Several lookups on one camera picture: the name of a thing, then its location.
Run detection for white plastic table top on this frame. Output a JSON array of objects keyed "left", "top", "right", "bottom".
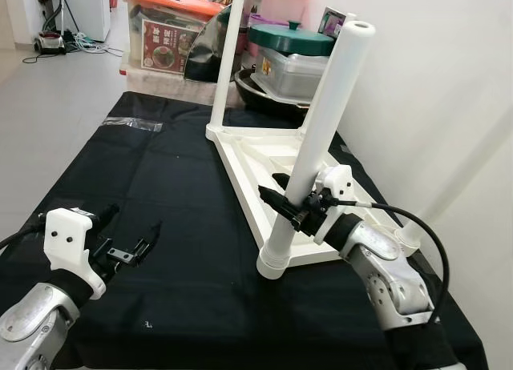
[{"left": 206, "top": 122, "right": 422, "bottom": 271}]

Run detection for black tablecloth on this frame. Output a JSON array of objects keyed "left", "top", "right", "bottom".
[{"left": 0, "top": 90, "right": 490, "bottom": 369}]

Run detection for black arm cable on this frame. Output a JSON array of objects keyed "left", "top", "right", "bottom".
[
  {"left": 353, "top": 195, "right": 451, "bottom": 323},
  {"left": 0, "top": 222, "right": 49, "bottom": 251}
]

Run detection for black shiny bag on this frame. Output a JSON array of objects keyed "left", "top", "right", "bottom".
[{"left": 184, "top": 6, "right": 261, "bottom": 82}]

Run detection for green pot lid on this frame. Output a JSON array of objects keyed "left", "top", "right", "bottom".
[{"left": 248, "top": 20, "right": 336, "bottom": 57}]

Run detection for dark picture frame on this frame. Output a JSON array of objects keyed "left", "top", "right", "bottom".
[{"left": 319, "top": 6, "right": 349, "bottom": 38}]

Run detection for small vacuum cleaner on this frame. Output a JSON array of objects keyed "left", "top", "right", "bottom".
[{"left": 34, "top": 32, "right": 69, "bottom": 54}]

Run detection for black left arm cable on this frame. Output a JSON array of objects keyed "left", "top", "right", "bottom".
[{"left": 0, "top": 222, "right": 49, "bottom": 251}]

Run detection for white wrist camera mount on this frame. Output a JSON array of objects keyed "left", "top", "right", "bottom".
[
  {"left": 314, "top": 166, "right": 357, "bottom": 243},
  {"left": 44, "top": 208, "right": 109, "bottom": 300}
]

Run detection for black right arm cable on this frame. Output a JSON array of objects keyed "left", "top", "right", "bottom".
[{"left": 353, "top": 195, "right": 451, "bottom": 323}]

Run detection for beige cloth covered bench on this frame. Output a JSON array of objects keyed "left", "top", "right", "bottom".
[{"left": 122, "top": 66, "right": 241, "bottom": 107}]

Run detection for storage box with orange lid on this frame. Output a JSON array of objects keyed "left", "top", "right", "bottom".
[{"left": 124, "top": 0, "right": 225, "bottom": 74}]

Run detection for clear plastic lidded container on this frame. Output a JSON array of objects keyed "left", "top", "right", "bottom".
[{"left": 256, "top": 50, "right": 329, "bottom": 99}]

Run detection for clear tape strip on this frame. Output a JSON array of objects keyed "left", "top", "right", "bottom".
[{"left": 103, "top": 116, "right": 165, "bottom": 133}]

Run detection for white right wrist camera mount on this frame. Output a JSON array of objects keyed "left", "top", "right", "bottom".
[{"left": 314, "top": 166, "right": 357, "bottom": 243}]

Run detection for white household appliance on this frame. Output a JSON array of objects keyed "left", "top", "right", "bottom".
[{"left": 60, "top": 0, "right": 113, "bottom": 42}]

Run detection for black wok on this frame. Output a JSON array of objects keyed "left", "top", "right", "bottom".
[{"left": 235, "top": 66, "right": 313, "bottom": 115}]

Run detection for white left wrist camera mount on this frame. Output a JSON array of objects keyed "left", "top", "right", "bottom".
[{"left": 44, "top": 208, "right": 109, "bottom": 300}]

